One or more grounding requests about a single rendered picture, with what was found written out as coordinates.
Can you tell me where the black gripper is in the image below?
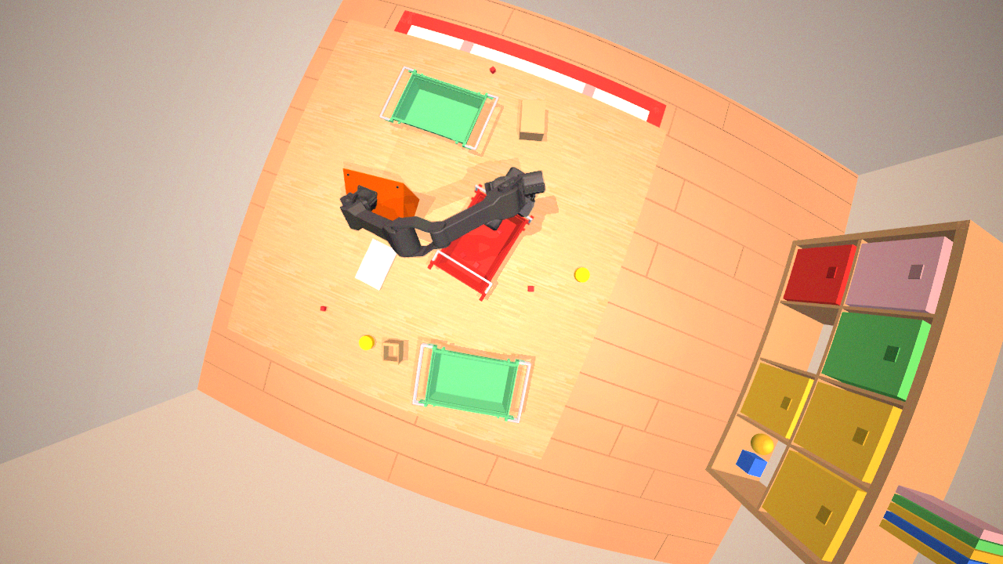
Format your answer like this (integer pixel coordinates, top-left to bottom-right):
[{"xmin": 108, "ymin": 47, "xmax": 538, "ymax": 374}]
[{"xmin": 484, "ymin": 167, "xmax": 525, "ymax": 231}]

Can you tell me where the white rectangular sheet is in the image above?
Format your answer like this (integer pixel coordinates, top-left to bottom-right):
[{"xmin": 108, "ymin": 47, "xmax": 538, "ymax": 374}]
[{"xmin": 356, "ymin": 239, "xmax": 396, "ymax": 291}]

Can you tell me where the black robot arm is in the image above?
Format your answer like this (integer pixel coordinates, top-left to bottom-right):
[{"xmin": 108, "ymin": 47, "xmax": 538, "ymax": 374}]
[{"xmin": 340, "ymin": 170, "xmax": 546, "ymax": 258}]

